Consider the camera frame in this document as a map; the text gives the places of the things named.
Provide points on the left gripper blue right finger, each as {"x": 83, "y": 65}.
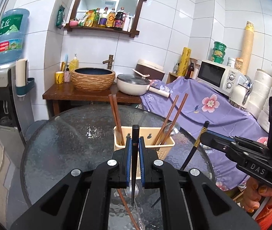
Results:
{"x": 142, "y": 160}

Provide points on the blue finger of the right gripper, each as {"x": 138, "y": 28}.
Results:
{"x": 218, "y": 142}

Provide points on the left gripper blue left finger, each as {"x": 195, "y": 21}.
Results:
{"x": 128, "y": 159}

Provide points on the brown wooden chopstick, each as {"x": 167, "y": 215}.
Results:
{"x": 118, "y": 121}
{"x": 128, "y": 210}
{"x": 113, "y": 112}
{"x": 165, "y": 121}
{"x": 174, "y": 120}

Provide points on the steel ladle wooden handle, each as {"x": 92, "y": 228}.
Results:
{"x": 163, "y": 133}

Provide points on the person's right hand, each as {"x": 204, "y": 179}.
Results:
{"x": 253, "y": 194}

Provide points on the cream plastic utensil holder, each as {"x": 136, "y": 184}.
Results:
{"x": 149, "y": 134}

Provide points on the purple floral cloth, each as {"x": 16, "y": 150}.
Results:
{"x": 205, "y": 104}

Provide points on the white electric kettle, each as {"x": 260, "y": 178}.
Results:
{"x": 240, "y": 93}

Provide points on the white frying pan with lid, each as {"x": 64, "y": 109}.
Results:
{"x": 132, "y": 85}

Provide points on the white microwave oven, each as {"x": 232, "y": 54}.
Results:
{"x": 220, "y": 77}

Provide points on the white paper bowl stacks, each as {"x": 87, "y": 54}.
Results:
{"x": 258, "y": 104}

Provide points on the brown rice cooker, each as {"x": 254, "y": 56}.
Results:
{"x": 149, "y": 70}

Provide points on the woven basin sink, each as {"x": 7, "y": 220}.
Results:
{"x": 91, "y": 79}

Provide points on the dark glass bottle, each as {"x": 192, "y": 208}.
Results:
{"x": 190, "y": 70}

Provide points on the bronze faucet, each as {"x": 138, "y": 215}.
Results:
{"x": 109, "y": 62}

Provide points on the yellow wrap roll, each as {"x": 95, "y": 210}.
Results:
{"x": 182, "y": 69}

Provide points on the green instant noodle cups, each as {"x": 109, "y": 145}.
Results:
{"x": 218, "y": 52}

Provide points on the tall paper cup stack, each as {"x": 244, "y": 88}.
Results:
{"x": 247, "y": 45}

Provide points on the brown wooden counter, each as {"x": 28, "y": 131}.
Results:
{"x": 63, "y": 97}

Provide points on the yellow soap bottle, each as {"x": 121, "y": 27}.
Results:
{"x": 74, "y": 63}

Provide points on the yellow mug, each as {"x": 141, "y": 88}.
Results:
{"x": 59, "y": 77}

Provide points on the water dispenser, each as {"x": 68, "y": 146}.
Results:
{"x": 15, "y": 115}

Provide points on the paper cup dispenser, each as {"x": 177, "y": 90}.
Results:
{"x": 23, "y": 83}

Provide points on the dark soy sauce bottle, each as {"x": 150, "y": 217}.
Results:
{"x": 119, "y": 19}

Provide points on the green hanging packet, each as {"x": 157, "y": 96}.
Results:
{"x": 60, "y": 17}

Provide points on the blue water jug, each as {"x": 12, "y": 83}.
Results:
{"x": 13, "y": 27}

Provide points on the wooden framed wall shelf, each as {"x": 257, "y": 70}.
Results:
{"x": 100, "y": 15}

